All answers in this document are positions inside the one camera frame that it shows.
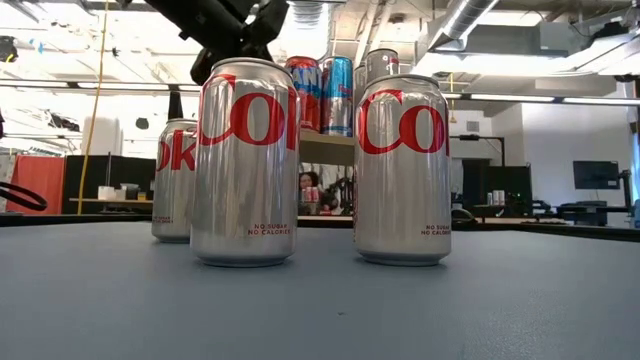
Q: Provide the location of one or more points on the wooden shelf black metal legs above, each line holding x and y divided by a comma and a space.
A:
325, 150

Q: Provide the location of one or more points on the blue-grey table mat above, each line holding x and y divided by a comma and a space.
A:
450, 310

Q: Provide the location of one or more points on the black monitor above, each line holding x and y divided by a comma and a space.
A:
595, 175

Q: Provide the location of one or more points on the large black screen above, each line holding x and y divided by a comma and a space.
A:
510, 185

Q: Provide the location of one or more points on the ceiling light bar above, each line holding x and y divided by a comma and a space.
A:
510, 97

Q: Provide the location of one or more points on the wooden workbench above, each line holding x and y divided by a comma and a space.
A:
135, 200

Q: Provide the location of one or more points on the silver ventilation duct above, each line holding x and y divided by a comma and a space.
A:
462, 20

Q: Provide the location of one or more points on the orange-red partition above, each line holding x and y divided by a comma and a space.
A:
37, 185

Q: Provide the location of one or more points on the red Fanta strawberry can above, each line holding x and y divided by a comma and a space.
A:
305, 95

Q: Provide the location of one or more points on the blue silver Red Bull can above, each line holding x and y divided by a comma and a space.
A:
337, 95

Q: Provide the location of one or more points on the silver Diet Coke can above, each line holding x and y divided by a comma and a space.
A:
245, 190
402, 200
172, 200

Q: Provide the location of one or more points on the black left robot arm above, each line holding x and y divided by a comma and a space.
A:
200, 22

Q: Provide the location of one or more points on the person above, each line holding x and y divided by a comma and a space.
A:
307, 182

